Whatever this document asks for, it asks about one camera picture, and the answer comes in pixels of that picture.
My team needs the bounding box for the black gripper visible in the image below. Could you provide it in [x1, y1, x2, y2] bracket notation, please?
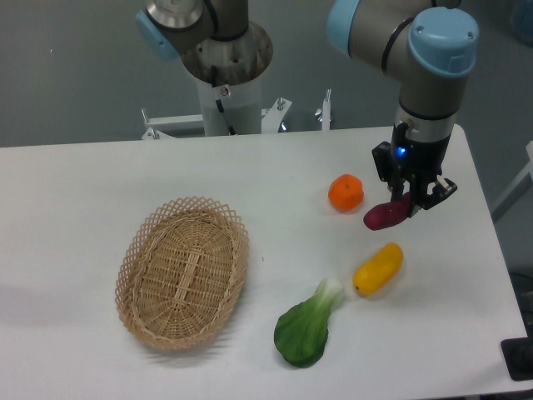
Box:
[371, 122, 457, 218]

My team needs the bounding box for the purple sweet potato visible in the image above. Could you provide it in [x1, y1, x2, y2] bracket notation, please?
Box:
[363, 192, 411, 231]

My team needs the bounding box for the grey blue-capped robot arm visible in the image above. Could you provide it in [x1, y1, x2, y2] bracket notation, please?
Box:
[136, 1, 479, 228]

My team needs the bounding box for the orange tangerine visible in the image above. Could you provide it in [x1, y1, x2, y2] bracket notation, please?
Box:
[328, 174, 364, 213]

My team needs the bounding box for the yellow mango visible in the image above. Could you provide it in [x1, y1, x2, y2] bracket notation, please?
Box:
[352, 242, 404, 296]

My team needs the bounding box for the green bok choy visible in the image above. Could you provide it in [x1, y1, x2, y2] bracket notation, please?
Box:
[273, 277, 344, 368]

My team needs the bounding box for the black device at table edge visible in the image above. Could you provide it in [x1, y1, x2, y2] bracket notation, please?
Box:
[501, 337, 532, 382]

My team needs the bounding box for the woven wicker basket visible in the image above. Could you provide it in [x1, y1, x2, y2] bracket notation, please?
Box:
[115, 197, 249, 350]

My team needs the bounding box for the white table leg frame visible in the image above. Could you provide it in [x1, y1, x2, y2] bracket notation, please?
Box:
[491, 142, 533, 223]

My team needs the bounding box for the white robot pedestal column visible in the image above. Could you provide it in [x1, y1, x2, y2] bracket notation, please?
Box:
[196, 78, 262, 137]

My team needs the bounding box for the black cable on pedestal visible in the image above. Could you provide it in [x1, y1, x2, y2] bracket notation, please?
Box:
[210, 65, 237, 137]

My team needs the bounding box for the white metal mounting frame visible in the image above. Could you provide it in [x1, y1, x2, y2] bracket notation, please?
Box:
[140, 88, 336, 141]

